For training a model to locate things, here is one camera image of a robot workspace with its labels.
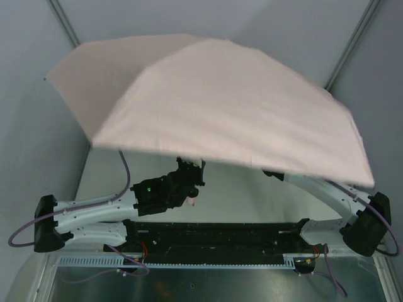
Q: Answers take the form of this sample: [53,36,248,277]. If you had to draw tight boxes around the pink folding umbrella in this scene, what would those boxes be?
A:
[47,34,375,187]

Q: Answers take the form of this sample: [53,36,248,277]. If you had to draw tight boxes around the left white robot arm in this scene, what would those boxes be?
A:
[34,157,206,253]

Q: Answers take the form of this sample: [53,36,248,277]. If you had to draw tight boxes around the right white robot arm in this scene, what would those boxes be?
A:
[263,171,392,257]

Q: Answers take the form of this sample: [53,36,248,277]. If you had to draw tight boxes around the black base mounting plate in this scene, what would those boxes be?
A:
[117,220,324,266]

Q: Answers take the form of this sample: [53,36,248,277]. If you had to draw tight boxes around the grey slotted cable duct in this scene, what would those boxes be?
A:
[57,254,315,270]

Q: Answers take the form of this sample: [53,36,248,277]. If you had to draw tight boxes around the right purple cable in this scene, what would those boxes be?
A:
[311,179,399,298]

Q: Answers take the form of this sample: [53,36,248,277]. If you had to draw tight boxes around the aluminium frame rail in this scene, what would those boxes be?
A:
[327,245,391,262]

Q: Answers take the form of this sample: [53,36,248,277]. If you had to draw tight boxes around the left aluminium frame post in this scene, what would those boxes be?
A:
[47,0,80,48]

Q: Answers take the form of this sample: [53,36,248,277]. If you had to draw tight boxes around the aluminium frame post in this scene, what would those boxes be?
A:
[324,0,384,92]
[47,0,80,48]

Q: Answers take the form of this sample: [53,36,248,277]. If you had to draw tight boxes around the right aluminium frame post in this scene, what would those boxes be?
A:
[324,0,384,92]

